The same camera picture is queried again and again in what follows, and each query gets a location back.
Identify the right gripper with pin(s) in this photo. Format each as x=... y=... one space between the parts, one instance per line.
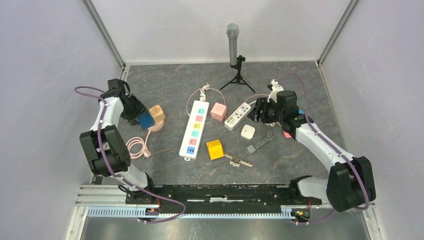
x=261 y=104

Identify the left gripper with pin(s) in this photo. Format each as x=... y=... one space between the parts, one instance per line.
x=130 y=119

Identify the dark blue cube socket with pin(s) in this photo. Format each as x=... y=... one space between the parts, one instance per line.
x=145 y=120

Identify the white plug adapter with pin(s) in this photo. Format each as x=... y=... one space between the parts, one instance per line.
x=247 y=132

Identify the beige cube socket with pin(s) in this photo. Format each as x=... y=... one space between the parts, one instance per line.
x=157 y=113

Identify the small white power strip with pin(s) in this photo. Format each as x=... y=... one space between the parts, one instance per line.
x=237 y=116

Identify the pink round socket base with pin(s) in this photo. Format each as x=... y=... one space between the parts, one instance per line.
x=157 y=126

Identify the pink cube socket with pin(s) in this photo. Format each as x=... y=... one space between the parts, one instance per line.
x=218 y=111

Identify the yellow cube socket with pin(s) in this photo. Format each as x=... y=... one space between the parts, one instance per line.
x=215 y=149

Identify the long white power strip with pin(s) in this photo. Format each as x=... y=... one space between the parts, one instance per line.
x=191 y=141

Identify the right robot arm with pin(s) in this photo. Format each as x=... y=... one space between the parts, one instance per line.
x=350 y=181

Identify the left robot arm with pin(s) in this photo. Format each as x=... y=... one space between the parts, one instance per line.
x=105 y=150

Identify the black mini tripod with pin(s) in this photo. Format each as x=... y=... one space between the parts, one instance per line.
x=238 y=78

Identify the grey microphone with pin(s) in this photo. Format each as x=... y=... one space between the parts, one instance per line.
x=232 y=33

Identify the grey plastic bracket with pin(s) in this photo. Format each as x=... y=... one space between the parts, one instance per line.
x=253 y=148

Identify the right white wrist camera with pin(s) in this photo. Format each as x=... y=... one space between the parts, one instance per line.
x=274 y=88

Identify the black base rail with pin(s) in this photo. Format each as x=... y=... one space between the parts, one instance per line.
x=221 y=199

